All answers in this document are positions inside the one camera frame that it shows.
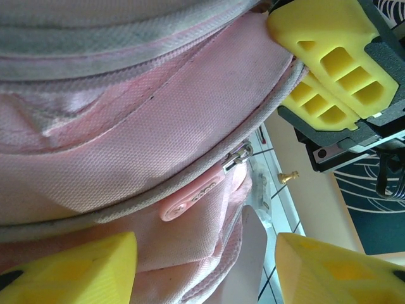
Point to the pink student backpack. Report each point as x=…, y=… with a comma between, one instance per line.
x=126, y=126

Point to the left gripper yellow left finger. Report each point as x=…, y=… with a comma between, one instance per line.
x=79, y=275

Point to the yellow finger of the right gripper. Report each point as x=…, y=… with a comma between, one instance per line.
x=316, y=28
x=303, y=95

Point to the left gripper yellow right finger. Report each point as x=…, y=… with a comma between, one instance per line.
x=341, y=278

